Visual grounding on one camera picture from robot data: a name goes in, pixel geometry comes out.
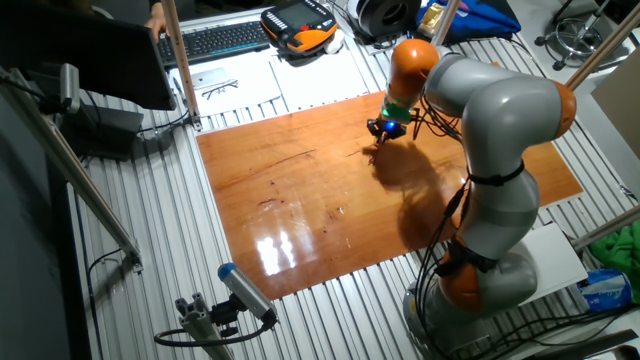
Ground orange-brown wooden board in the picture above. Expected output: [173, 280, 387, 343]
[196, 62, 585, 301]

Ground upright aluminium frame post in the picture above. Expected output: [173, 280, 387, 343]
[160, 0, 203, 132]

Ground white flat plate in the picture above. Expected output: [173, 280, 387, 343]
[509, 222, 589, 306]

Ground grey camera on frame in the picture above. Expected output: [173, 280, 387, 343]
[58, 62, 82, 115]

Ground black framed glasses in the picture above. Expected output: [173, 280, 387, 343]
[201, 78, 240, 101]

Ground black keyboard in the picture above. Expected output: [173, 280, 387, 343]
[156, 20, 271, 69]

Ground long aluminium frame beam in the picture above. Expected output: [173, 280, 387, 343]
[0, 67, 144, 274]

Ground grey camera with blue end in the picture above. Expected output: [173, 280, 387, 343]
[217, 262, 279, 324]

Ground low aluminium frame beam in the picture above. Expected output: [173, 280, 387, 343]
[571, 204, 640, 251]

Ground orange black teach pendant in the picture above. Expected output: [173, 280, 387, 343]
[259, 0, 339, 55]

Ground person's hand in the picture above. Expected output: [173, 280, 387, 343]
[143, 2, 169, 42]

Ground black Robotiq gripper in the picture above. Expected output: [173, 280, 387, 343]
[366, 117, 408, 147]

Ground white computer mouse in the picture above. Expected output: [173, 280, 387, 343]
[324, 28, 346, 55]

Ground brown framed glasses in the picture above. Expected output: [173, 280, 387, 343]
[346, 141, 387, 159]

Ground green cloth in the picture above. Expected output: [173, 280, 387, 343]
[589, 224, 640, 304]

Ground silver smartphone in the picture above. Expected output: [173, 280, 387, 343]
[190, 67, 230, 90]

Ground slim aluminium frame post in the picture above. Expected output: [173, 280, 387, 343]
[430, 0, 462, 47]

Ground slanted aluminium frame post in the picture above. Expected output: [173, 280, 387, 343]
[564, 2, 640, 94]

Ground gold wrapped packet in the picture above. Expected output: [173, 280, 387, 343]
[417, 2, 445, 37]

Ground short aluminium profile stand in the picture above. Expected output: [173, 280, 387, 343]
[174, 292, 236, 360]

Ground black camera cable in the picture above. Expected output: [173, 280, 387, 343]
[153, 319, 275, 348]

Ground white paper sheet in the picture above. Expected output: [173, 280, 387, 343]
[269, 47, 371, 112]
[169, 52, 283, 119]

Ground black monitor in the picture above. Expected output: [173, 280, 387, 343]
[0, 0, 177, 111]

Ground black box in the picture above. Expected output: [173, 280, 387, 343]
[59, 102, 145, 161]

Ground blue tissue pack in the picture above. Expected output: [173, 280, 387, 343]
[577, 268, 634, 312]

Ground metal stool base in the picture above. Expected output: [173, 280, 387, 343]
[533, 0, 631, 72]

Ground blue cloth bag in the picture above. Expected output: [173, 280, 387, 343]
[414, 0, 522, 46]

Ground cardboard sheet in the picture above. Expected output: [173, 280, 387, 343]
[591, 47, 640, 161]

